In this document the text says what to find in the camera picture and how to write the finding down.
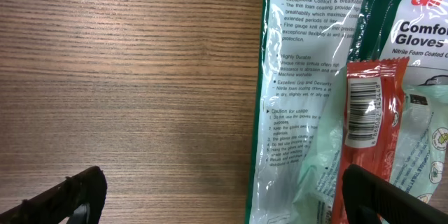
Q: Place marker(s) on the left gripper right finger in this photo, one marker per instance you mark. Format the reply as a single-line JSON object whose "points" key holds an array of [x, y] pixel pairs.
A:
{"points": [[368, 199]]}

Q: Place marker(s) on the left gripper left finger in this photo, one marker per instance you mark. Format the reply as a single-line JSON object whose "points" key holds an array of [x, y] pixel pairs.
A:
{"points": [[78, 199]]}

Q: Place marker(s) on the red sachet packet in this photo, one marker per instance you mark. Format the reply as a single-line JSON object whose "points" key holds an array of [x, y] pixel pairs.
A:
{"points": [[374, 105]]}

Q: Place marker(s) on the green 3M gloves package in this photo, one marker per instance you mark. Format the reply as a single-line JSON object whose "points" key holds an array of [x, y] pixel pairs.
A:
{"points": [[305, 46]]}

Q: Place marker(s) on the pale green wipes packet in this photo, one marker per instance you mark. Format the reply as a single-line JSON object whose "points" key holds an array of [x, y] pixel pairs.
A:
{"points": [[422, 141]]}

